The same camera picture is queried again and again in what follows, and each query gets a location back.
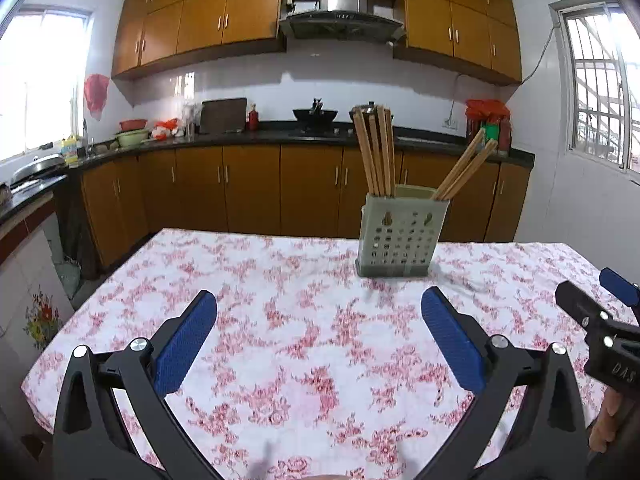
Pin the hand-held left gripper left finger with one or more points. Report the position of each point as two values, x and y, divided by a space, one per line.
185 345

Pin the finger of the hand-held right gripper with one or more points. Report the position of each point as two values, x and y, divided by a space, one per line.
620 286
580 305

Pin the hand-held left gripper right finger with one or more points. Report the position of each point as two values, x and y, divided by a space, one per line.
450 340

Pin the green perforated utensil holder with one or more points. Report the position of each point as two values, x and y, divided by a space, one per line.
400 240

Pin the wooden chopstick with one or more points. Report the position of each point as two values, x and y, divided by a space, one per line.
460 162
384 152
392 152
466 165
376 152
364 152
474 167

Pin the person's right hand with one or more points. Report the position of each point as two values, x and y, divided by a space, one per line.
607 425

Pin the red floral white tablecloth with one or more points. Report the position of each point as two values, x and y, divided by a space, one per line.
300 310

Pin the wooden lower kitchen cabinets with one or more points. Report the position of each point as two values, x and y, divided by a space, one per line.
250 190

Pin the wooden kitchen cabinets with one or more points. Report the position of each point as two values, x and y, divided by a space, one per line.
200 20
250 190

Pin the dark red sauce bottle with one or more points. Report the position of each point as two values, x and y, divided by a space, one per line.
471 129
505 135

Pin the green box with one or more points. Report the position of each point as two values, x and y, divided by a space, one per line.
491 132

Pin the barred kitchen window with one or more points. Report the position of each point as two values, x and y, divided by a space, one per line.
595 85

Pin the dark kitchen countertop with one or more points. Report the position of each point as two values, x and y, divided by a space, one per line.
225 137

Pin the red and white plastic bag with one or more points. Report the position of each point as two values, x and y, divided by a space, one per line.
167 130

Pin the orange-red plastic bag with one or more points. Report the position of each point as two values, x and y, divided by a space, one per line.
485 107

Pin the yellow dish soap bottle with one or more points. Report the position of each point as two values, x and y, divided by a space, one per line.
71 152

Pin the red plastic basin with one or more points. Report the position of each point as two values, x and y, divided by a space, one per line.
133 125

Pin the metal pan lid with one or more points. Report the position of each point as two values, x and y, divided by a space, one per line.
37 166

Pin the metal faucet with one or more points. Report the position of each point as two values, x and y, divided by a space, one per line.
86 135

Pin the dark cutting board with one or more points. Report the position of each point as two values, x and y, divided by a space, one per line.
223 116

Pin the black gas stove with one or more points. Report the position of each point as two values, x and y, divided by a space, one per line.
320 131

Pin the hanging red plastic bag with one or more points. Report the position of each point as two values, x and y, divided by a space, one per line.
96 95

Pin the sunlit kitchen window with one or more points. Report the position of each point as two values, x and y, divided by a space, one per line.
45 80

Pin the wooden upper kitchen cabinets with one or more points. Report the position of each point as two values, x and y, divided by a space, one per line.
200 20

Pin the steel range hood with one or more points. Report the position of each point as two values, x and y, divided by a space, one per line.
342 5

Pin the white wall socket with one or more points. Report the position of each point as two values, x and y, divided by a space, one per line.
452 123

